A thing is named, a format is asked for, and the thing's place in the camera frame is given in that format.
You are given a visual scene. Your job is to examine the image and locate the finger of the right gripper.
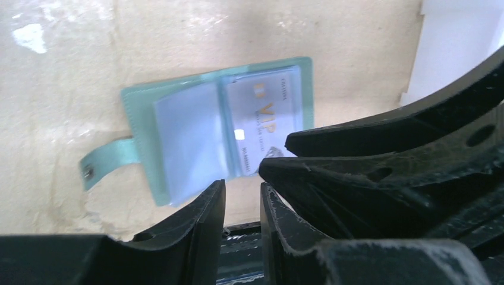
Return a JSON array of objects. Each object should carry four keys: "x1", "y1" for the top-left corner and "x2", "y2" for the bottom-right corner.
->
[
  {"x1": 285, "y1": 48, "x2": 503, "y2": 157},
  {"x1": 259, "y1": 106, "x2": 503, "y2": 260}
]

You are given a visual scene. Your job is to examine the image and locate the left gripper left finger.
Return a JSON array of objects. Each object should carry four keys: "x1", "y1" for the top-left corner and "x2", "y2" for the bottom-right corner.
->
[{"x1": 1, "y1": 180, "x2": 226, "y2": 284}]

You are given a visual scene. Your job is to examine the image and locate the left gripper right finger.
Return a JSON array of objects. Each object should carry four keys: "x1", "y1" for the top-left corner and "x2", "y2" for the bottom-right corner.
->
[{"x1": 260, "y1": 183, "x2": 490, "y2": 284}]

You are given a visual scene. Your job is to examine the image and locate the teal card holder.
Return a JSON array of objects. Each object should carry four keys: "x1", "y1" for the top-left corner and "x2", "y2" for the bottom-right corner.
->
[{"x1": 79, "y1": 56, "x2": 314, "y2": 206}]

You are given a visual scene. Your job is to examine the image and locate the white VIP card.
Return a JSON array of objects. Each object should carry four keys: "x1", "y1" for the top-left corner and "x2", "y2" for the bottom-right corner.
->
[{"x1": 223, "y1": 66, "x2": 300, "y2": 176}]

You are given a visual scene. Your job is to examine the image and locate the white plastic bin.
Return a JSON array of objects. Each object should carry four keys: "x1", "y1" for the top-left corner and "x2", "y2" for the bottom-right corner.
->
[{"x1": 400, "y1": 0, "x2": 503, "y2": 106}]

